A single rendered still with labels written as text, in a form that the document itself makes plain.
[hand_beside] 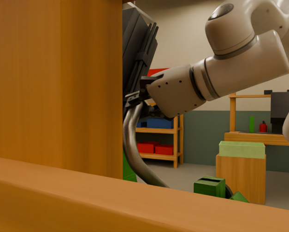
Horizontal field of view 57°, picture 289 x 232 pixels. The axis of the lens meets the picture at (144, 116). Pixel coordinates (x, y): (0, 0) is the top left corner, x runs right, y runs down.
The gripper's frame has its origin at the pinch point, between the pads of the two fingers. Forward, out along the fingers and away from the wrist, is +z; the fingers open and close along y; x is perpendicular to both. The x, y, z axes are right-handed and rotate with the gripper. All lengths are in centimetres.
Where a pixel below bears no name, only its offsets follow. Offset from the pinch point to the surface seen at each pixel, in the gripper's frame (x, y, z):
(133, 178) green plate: 4.7, -18.4, 12.9
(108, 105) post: 25.6, 17.8, -14.1
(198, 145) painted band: -376, -397, 185
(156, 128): -374, -307, 245
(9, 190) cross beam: 37.7, 21.3, -11.9
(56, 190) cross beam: 38.1, 20.6, -16.4
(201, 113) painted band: -423, -347, 155
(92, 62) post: 24.6, 22.3, -15.3
